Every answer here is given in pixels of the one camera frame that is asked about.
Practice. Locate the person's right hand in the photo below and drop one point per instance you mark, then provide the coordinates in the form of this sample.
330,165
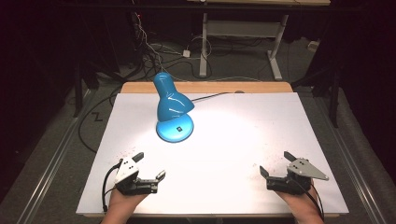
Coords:
300,199

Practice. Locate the white table cover sheet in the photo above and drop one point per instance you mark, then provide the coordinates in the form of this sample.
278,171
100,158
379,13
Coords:
218,149

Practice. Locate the person's left hand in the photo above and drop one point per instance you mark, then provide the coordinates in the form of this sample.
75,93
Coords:
123,200

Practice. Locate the blue desk lamp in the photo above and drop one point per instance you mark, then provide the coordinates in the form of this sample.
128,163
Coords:
173,109

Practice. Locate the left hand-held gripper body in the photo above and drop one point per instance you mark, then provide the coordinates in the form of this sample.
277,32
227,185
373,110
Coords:
129,177

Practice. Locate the metal floor rail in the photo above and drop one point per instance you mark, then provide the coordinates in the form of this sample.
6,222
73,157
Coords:
351,168
46,174

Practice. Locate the white power adapter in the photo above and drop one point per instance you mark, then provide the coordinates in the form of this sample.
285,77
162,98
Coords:
186,53

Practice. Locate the white desk frame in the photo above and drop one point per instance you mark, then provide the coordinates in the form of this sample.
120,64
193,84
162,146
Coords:
243,34

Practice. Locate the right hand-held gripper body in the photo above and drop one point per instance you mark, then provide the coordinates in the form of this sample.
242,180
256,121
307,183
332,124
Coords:
295,177

